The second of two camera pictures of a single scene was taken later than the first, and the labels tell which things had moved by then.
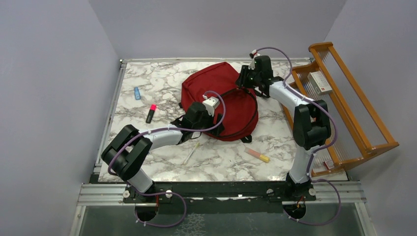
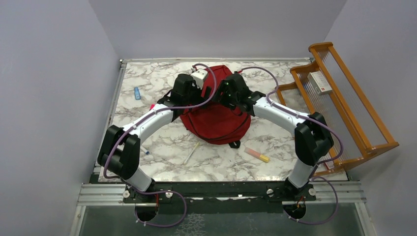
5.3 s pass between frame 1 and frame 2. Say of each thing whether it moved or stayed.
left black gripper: moved
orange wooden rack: stayed
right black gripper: moved
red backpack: moved
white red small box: stayed
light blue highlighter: stayed
